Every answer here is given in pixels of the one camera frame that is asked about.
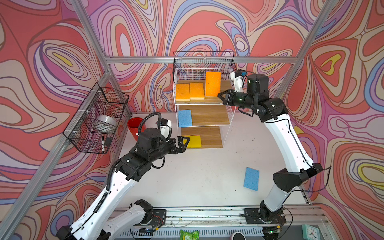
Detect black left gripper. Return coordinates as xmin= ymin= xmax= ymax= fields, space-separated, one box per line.
xmin=147 ymin=136 xmax=190 ymax=164

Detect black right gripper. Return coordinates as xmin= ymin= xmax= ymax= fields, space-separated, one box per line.
xmin=217 ymin=89 xmax=257 ymax=110

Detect yellow thick sponge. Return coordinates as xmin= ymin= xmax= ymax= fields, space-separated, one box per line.
xmin=187 ymin=136 xmax=202 ymax=149

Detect blue sponge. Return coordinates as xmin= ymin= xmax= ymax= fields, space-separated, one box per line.
xmin=179 ymin=110 xmax=193 ymax=128
xmin=244 ymin=167 xmax=260 ymax=191

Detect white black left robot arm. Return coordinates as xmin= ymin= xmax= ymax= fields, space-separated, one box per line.
xmin=57 ymin=112 xmax=190 ymax=240

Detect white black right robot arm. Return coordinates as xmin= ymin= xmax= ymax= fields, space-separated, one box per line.
xmin=218 ymin=70 xmax=326 ymax=224

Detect red plastic cup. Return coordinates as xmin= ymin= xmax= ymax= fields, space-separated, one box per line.
xmin=127 ymin=117 xmax=143 ymax=141

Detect green snack packet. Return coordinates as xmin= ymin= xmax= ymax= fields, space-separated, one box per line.
xmin=180 ymin=230 xmax=200 ymax=240

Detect teal desk clock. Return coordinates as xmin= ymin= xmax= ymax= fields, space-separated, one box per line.
xmin=302 ymin=225 xmax=321 ymax=240

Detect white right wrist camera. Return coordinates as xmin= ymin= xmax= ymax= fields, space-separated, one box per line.
xmin=230 ymin=69 xmax=248 ymax=93

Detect white wire wooden shelf rack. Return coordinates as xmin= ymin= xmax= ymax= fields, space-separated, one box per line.
xmin=173 ymin=67 xmax=236 ymax=149

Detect black wire wall basket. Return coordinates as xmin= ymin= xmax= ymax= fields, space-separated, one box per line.
xmin=63 ymin=83 xmax=129 ymax=155

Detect aluminium frame post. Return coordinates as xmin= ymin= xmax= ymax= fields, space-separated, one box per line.
xmin=274 ymin=1 xmax=339 ymax=99

